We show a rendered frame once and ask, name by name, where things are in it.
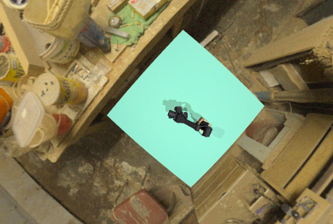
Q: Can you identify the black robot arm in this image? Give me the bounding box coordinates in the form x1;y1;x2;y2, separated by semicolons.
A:
168;106;212;138

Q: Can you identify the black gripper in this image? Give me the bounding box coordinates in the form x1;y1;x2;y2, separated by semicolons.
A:
181;112;188;119

